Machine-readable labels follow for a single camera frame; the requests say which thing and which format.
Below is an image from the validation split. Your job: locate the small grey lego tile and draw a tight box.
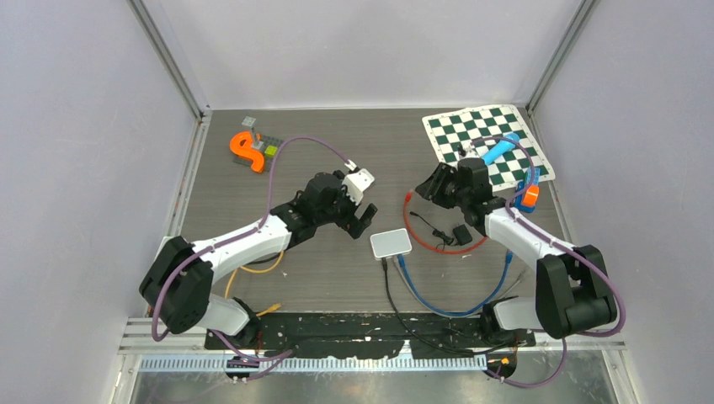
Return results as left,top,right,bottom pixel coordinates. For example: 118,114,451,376
242,116,256,128

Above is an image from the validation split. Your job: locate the green white chessboard mat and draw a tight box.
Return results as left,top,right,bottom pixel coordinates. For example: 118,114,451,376
422,104,556,191

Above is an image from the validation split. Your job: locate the grey ethernet cable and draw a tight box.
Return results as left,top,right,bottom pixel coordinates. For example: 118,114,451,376
392,257,528,320

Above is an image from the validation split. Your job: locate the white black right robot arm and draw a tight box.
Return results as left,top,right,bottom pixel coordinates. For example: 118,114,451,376
415,157,626,346

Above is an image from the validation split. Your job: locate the red ethernet cable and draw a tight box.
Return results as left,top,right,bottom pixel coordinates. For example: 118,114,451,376
402,189,492,256

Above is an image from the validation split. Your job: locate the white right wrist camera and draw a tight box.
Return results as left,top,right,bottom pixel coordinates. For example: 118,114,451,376
455,142,478,161

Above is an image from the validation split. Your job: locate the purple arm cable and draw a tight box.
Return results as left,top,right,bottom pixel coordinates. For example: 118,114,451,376
468,135,627,389
150,135,358,382

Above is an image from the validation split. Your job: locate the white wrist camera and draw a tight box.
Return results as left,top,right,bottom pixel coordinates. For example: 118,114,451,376
455,142,478,161
342,168,375,205

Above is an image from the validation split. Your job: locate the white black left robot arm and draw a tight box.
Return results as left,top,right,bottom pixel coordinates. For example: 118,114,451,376
139,168,377,348

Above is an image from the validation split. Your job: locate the blue ethernet cable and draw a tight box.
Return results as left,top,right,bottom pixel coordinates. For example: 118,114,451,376
397,251,514,318

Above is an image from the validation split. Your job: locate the orange S-shaped toy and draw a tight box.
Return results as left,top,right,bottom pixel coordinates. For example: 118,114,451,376
229,131,266,173

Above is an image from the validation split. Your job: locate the light blue toy microphone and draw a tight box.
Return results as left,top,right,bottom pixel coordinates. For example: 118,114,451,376
482,132,520,165

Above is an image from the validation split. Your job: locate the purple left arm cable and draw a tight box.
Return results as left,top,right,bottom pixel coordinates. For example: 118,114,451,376
150,135,358,382

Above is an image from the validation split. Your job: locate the aluminium frame rail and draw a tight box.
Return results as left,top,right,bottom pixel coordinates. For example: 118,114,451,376
119,312,626,359

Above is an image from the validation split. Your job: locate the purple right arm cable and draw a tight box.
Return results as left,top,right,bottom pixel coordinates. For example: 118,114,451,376
468,135,627,389

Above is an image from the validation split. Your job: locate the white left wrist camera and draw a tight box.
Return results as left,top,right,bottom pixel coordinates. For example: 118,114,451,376
342,168,375,205

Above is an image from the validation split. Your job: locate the white network switch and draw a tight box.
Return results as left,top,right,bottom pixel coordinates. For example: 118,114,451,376
370,228,413,260

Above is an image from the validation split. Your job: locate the black ethernet cable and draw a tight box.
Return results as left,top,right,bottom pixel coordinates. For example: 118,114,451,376
381,258,504,358

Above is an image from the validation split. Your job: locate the white switch at table edge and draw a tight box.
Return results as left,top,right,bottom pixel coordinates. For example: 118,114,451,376
154,237,173,262

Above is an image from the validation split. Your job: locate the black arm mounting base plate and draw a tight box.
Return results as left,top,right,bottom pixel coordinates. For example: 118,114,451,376
228,312,536,359

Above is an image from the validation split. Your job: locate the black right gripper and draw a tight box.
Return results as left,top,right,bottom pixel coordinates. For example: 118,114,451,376
414,162,470,210

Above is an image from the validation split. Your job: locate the grey lego baseplate with bricks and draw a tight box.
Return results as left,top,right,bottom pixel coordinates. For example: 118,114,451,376
233,132,283,173

